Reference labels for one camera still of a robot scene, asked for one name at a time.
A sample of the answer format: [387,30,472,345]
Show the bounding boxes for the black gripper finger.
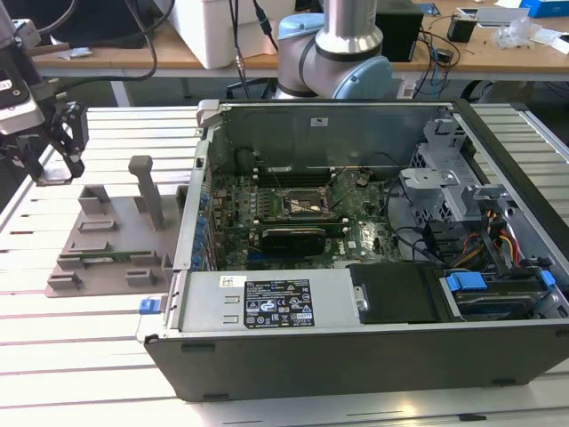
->
[17,134,45,181]
[49,102,88,177]

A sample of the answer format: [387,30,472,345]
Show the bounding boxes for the CPU socket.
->
[282,185,335,217]

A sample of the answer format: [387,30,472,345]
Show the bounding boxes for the crumpled white tissue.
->
[55,44,93,61]

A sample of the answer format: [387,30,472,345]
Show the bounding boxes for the wooden desk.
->
[26,0,569,108]

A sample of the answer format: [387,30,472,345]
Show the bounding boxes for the brown-grey parts rack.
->
[43,154,190,300]

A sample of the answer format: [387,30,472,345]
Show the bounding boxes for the green RAM stick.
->
[79,251,152,264]
[256,215,347,229]

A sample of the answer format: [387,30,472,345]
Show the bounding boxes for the white printer box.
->
[171,0,330,70]

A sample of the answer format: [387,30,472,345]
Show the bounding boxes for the silver power supply with label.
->
[177,269,361,333]

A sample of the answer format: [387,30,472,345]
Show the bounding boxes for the black RAM slot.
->
[256,166,337,173]
[256,172,337,178]
[256,176,337,182]
[256,181,337,188]

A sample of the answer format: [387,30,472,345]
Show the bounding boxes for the black graphics card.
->
[259,226,329,258]

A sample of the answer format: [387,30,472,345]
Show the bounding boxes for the green motherboard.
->
[208,166,401,270]

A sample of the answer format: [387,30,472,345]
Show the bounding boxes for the black speaker box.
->
[381,11,426,63]

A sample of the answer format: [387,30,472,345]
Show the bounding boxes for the black plastic shroud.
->
[345,262,445,325]

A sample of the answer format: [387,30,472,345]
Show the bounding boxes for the open grey PC case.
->
[135,97,569,404]

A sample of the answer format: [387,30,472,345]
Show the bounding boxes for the metal drive cage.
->
[397,116,519,250]

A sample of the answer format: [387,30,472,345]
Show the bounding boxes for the black drive connector block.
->
[424,220,463,257]

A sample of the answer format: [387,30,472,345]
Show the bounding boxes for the small black box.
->
[446,12,477,44]

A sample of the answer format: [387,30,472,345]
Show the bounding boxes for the hard disk in blue carrier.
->
[438,269,559,322]

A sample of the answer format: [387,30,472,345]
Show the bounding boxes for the silver tray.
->
[475,6,533,28]

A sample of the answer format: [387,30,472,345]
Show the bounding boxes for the clear plastic bag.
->
[493,16,544,49]

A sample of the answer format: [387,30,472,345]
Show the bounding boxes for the white paper sheet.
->
[531,28,569,55]

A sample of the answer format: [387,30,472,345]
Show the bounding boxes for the blue cardboard box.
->
[518,0,569,20]

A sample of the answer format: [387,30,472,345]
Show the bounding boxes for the small grey wrist camera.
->
[12,20,41,50]

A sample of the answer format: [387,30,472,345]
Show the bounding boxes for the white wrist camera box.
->
[0,77,46,136]

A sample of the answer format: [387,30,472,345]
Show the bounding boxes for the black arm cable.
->
[26,0,177,84]

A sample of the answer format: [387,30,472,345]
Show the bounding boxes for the orange yellow power wires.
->
[461,208,524,268]

